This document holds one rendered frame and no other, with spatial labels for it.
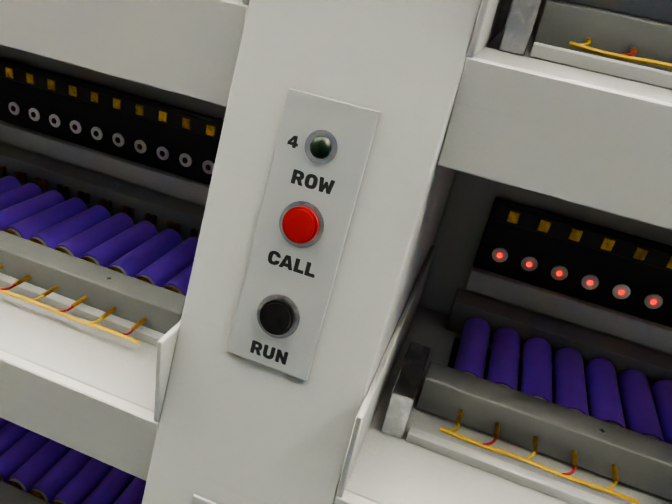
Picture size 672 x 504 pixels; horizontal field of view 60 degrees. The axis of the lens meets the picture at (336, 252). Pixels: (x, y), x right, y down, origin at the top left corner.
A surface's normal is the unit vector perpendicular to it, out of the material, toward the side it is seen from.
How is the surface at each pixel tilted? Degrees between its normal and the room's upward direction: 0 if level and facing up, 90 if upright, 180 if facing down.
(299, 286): 90
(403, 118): 90
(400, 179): 90
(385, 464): 15
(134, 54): 105
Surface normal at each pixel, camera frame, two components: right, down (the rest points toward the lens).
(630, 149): -0.31, 0.40
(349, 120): -0.26, 0.15
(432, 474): 0.18, -0.87
